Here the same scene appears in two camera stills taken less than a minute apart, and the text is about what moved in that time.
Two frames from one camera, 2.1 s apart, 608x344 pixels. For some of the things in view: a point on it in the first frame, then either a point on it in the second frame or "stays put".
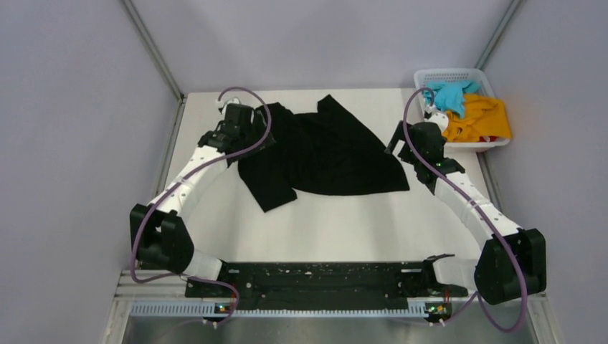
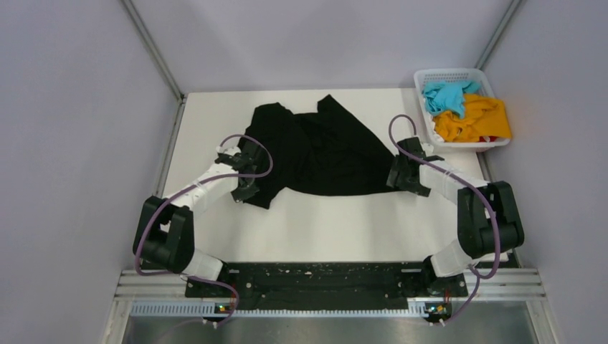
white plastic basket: x=481 y=87 stays put
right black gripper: x=400 y=135 -> x=399 y=167
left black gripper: x=262 y=125 -> x=240 y=196
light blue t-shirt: x=449 y=95 stays put
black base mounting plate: x=327 y=285 stays put
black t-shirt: x=324 y=153 stays put
